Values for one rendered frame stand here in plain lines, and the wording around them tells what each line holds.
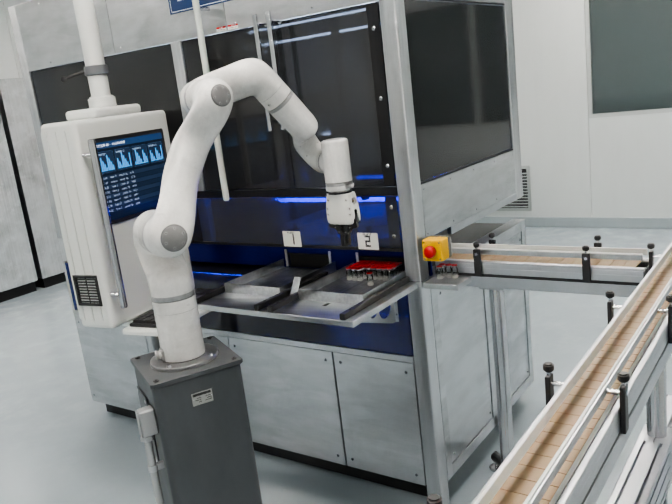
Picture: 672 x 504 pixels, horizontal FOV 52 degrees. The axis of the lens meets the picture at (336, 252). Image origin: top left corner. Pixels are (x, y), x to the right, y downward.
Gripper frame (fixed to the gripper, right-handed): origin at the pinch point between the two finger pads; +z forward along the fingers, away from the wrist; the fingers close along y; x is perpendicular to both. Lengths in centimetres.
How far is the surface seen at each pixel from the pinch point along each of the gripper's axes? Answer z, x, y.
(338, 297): 18.7, 2.6, 3.7
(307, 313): 20.6, 14.0, 7.9
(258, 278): 20, -15, 53
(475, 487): 109, -43, -17
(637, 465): 54, 9, -87
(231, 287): 19, 3, 51
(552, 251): 12, -37, -53
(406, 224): 0.4, -23.5, -8.8
